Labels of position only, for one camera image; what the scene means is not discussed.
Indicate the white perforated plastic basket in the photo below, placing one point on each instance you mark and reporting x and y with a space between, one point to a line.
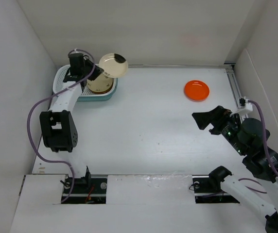
58 80

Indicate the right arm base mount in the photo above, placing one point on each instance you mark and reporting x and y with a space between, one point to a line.
206 193

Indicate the beige plate with symbols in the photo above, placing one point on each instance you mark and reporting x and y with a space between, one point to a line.
101 85

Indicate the beige plate with black patch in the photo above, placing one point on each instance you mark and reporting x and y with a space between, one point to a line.
114 65

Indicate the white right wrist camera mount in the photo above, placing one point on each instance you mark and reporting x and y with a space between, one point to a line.
245 107

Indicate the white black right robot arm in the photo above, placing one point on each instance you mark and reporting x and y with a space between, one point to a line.
249 139

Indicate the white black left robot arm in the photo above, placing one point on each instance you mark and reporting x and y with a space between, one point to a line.
59 132

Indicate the aluminium rail right edge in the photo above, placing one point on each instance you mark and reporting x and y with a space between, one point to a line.
229 67

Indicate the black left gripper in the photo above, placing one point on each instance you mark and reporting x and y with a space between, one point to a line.
98 71

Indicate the orange plate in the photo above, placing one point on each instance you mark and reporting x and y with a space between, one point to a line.
196 90

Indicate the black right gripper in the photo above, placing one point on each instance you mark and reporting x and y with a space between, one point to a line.
217 116

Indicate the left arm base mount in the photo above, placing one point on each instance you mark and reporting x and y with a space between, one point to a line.
92 193

